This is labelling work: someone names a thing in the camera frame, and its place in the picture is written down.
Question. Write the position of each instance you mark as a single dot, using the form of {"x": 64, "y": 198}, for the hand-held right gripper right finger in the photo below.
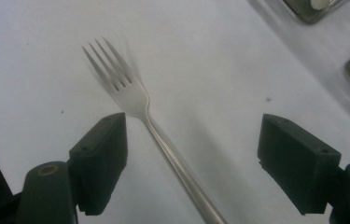
{"x": 297, "y": 161}

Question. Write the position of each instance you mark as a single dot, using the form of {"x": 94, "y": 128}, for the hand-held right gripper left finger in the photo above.
{"x": 101, "y": 161}

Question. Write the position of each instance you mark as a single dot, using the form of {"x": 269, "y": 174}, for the silver fork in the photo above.
{"x": 132, "y": 96}

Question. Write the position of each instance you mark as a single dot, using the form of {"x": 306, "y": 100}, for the white table cover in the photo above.
{"x": 39, "y": 62}

